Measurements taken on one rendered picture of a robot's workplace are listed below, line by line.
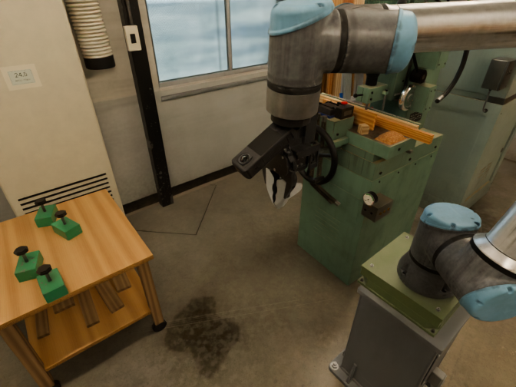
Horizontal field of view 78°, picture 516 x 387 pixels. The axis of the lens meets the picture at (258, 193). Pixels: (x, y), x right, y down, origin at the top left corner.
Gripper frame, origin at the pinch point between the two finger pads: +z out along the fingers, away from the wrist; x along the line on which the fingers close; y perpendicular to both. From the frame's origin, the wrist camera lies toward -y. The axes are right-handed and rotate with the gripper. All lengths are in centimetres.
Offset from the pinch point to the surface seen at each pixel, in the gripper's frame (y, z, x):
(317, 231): 79, 91, 48
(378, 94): 100, 10, 44
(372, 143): 80, 23, 29
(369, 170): 80, 35, 27
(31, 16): -20, -18, 143
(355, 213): 79, 62, 27
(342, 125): 77, 20, 44
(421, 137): 95, 19, 17
